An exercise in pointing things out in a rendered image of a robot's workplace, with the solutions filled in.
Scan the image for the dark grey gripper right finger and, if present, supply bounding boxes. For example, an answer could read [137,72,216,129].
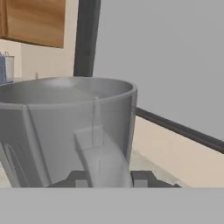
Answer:
[129,170,182,188]

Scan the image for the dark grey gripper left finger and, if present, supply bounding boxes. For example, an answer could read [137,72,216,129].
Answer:
[47,170,90,188]

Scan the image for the window with dark frame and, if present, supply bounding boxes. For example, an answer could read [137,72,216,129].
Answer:
[73,0,224,155]

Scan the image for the grey jug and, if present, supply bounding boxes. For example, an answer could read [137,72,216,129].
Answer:
[0,76,138,188]

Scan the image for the blue and white canister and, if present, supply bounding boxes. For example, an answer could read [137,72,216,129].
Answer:
[0,51,15,85]

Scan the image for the wooden wall cupboard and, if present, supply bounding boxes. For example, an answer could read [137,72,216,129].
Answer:
[0,0,67,49]

